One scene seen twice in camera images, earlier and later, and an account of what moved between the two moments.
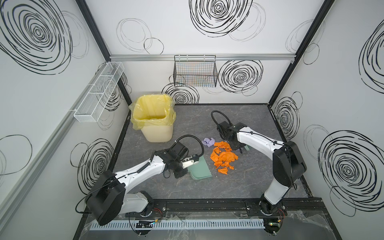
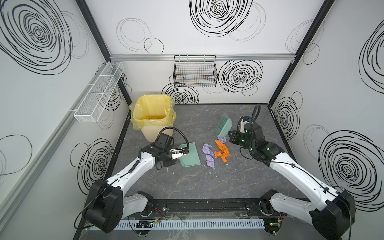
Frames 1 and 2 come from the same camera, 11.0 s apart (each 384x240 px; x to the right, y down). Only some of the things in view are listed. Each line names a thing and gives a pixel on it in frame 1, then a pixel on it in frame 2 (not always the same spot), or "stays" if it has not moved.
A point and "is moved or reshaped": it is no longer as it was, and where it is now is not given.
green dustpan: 201,170 is moved or reshaped
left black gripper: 180,170 to 167,156
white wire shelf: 89,110 stays
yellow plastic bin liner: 156,110 stays
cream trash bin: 158,133 stays
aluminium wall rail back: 140,57 stays
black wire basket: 195,70 stays
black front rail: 227,207 stays
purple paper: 208,142 to 210,155
